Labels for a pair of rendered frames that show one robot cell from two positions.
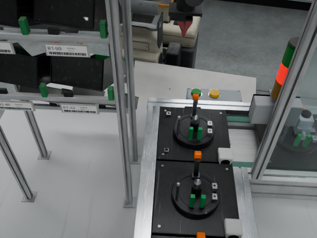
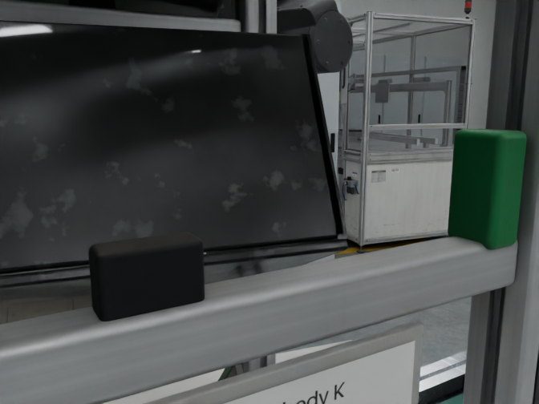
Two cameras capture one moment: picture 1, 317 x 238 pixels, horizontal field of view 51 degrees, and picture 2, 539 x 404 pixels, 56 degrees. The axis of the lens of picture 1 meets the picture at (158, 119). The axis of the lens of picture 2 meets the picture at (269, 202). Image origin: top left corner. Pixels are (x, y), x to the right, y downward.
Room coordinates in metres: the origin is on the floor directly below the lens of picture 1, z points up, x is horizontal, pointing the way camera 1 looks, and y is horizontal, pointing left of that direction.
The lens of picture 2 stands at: (0.47, 0.23, 1.35)
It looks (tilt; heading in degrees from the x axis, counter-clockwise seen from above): 11 degrees down; 327
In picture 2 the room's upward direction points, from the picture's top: straight up
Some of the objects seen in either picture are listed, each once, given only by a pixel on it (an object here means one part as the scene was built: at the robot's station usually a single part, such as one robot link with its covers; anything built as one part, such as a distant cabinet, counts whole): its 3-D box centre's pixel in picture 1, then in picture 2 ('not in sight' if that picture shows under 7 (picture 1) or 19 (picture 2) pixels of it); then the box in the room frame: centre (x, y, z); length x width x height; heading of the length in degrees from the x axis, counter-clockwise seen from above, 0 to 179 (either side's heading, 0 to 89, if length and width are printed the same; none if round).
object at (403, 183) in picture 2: not in sight; (338, 120); (4.91, -3.53, 1.13); 2.66 x 1.46 x 2.25; 168
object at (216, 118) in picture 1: (195, 124); not in sight; (0.76, -0.12, 1.01); 0.24 x 0.24 x 0.13; 88
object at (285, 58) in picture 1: (296, 54); not in sight; (0.63, -0.31, 1.38); 0.05 x 0.05 x 0.05
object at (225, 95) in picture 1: (213, 100); not in sight; (0.97, -0.21, 0.93); 0.21 x 0.07 x 0.06; 88
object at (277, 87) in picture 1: (283, 88); not in sight; (0.63, -0.31, 1.28); 0.05 x 0.05 x 0.05
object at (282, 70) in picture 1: (289, 72); not in sight; (0.63, -0.31, 1.33); 0.05 x 0.05 x 0.05
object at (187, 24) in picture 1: (180, 23); not in sight; (0.96, -0.06, 1.27); 0.07 x 0.07 x 0.09; 88
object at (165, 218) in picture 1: (196, 188); not in sight; (0.52, -0.11, 1.01); 0.24 x 0.24 x 0.13; 88
